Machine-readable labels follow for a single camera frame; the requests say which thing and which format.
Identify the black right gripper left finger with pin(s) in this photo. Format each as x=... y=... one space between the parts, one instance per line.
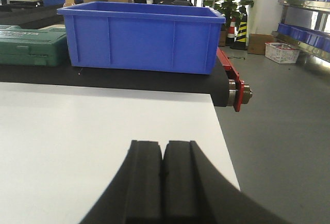
x=134 y=194

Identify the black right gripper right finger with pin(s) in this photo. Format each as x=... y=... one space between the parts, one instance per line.
x=194 y=191

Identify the black conveyor belt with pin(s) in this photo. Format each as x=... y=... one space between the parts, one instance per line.
x=215 y=84

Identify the yellow black traffic cone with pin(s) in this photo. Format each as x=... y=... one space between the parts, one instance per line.
x=241 y=38

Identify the red white traffic cone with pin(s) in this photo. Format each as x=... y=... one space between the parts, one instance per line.
x=230 y=39

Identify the large blue plastic bin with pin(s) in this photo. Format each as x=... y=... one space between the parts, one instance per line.
x=166 y=38

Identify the brown cardboard box on floor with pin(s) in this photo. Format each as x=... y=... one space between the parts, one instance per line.
x=257 y=43

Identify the white mesh basket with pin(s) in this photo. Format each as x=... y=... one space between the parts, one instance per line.
x=281 y=53

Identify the green SATA tool case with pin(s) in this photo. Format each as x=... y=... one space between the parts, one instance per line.
x=33 y=47

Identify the metal shelf with blue bins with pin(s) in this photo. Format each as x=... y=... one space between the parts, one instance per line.
x=303 y=26

